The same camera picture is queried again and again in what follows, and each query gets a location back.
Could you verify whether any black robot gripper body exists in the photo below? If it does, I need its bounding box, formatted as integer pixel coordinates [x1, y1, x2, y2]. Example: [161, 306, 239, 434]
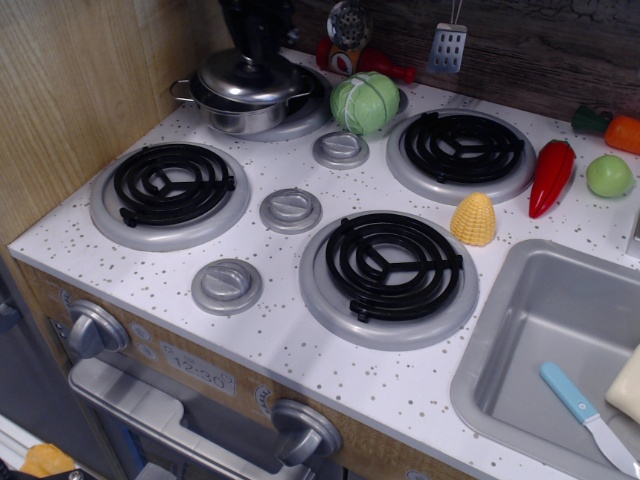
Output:
[219, 0, 300, 48]

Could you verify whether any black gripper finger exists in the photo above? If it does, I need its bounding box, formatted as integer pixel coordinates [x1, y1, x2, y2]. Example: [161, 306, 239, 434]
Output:
[239, 34, 280, 66]

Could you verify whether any steel pot lid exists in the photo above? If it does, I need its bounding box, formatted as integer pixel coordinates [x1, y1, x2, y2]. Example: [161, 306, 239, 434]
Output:
[197, 48, 314, 105]

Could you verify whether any small steel pot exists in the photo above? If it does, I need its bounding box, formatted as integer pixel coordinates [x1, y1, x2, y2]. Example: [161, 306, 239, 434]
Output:
[169, 71, 290, 135]

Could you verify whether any red toy ketchup bottle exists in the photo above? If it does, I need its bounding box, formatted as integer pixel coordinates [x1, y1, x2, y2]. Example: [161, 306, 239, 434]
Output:
[316, 37, 416, 84]

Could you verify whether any hanging steel skimmer spoon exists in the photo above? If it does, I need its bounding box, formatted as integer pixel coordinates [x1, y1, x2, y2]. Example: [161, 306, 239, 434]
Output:
[326, 0, 373, 51]

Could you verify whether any green toy cabbage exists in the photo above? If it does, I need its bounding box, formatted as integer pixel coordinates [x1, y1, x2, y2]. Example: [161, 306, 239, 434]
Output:
[330, 72, 400, 135]

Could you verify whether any silver knob back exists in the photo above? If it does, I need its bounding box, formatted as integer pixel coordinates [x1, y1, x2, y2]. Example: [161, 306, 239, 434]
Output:
[312, 132, 370, 170]

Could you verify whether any silver knob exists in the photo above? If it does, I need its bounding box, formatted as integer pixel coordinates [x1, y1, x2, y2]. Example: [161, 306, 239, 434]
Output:
[191, 259, 263, 316]
[312, 132, 370, 170]
[259, 188, 323, 235]

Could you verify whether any silver knob middle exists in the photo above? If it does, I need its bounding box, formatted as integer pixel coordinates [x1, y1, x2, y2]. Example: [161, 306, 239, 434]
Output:
[259, 188, 323, 235]

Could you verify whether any front left black burner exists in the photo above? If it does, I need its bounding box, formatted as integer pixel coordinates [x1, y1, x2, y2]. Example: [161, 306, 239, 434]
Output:
[89, 142, 250, 252]

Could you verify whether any black burner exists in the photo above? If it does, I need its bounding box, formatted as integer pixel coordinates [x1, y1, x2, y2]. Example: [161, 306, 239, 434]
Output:
[89, 142, 250, 252]
[386, 109, 536, 205]
[299, 211, 479, 351]

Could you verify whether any hanging steel spatula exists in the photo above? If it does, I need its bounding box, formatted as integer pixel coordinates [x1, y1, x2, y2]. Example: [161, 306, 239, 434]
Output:
[427, 1, 468, 74]

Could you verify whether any back right black burner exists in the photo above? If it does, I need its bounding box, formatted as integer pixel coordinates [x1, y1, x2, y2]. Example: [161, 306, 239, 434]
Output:
[386, 109, 536, 205]

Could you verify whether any silver knob front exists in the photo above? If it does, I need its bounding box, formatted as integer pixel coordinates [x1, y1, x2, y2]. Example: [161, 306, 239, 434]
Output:
[191, 259, 263, 316]

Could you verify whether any front right black burner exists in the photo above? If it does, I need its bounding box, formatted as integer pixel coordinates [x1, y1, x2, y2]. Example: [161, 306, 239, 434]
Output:
[299, 211, 479, 351]

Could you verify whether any yellow toy corn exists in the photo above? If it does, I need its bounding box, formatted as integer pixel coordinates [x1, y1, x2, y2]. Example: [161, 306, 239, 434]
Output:
[449, 192, 496, 246]

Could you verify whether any red toy pepper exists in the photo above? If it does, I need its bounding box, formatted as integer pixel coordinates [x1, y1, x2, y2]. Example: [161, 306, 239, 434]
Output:
[529, 140, 576, 219]

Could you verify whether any left oven dial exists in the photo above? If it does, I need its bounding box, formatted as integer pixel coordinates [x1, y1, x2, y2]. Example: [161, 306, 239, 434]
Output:
[69, 299, 130, 359]

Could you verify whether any oven dial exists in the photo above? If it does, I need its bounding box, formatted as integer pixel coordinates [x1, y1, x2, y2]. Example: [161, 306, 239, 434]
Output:
[271, 399, 343, 467]
[69, 299, 130, 359]

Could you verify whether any green toy apple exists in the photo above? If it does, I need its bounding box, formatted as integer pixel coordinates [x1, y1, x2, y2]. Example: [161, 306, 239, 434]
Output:
[586, 155, 636, 198]

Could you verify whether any orange toy carrot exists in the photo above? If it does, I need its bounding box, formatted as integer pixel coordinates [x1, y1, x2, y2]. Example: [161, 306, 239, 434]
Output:
[571, 104, 640, 155]

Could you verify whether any grey sink basin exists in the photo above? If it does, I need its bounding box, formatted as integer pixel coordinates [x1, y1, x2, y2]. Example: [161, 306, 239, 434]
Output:
[451, 239, 639, 479]

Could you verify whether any right oven dial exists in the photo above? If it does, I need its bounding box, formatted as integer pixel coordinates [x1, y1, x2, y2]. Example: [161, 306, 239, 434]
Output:
[271, 399, 343, 467]

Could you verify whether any orange object lower left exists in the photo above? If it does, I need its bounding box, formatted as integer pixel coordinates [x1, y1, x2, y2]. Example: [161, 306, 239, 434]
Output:
[19, 444, 76, 478]

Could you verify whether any cream toy block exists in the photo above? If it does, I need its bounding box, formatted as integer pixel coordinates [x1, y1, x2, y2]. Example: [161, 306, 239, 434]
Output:
[605, 347, 640, 424]

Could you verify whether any silver oven door handle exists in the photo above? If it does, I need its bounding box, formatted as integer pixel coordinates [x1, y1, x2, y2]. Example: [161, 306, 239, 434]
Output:
[69, 359, 315, 479]

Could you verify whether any blue handled toy knife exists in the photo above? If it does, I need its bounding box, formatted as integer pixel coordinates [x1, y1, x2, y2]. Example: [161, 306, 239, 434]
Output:
[539, 362, 639, 479]

